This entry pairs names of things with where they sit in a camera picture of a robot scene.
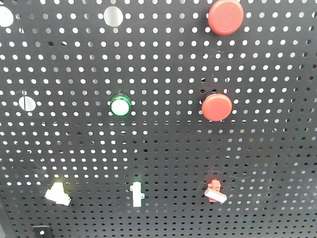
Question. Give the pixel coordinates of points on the red round button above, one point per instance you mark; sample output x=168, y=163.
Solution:
x=216, y=107
x=225, y=17

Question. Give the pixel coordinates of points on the yellow toggle switch lower left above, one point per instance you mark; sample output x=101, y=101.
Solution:
x=57, y=194

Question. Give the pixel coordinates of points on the green round push button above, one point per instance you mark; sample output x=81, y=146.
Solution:
x=120, y=105

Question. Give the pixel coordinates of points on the green white toggle switch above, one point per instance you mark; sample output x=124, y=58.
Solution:
x=137, y=194

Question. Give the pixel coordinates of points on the upper red round button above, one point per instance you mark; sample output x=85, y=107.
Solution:
x=225, y=17

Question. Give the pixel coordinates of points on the black perforated pegboard panel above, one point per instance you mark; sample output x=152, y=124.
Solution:
x=61, y=63

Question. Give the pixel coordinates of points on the lower red round button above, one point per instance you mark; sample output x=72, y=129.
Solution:
x=216, y=107

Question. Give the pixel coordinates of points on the red toggle switch lower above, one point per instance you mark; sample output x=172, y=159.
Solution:
x=213, y=192

